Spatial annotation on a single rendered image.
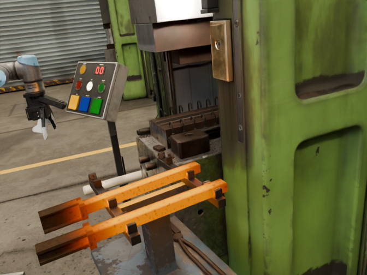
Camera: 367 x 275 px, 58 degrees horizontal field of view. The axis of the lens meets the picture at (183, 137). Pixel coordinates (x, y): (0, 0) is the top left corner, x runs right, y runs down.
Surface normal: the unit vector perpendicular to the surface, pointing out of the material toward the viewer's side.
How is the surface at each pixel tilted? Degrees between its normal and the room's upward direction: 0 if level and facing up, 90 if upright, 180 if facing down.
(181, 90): 90
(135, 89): 90
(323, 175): 90
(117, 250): 0
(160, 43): 90
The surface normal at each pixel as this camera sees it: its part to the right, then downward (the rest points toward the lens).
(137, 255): -0.10, -0.93
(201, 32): 0.41, 0.28
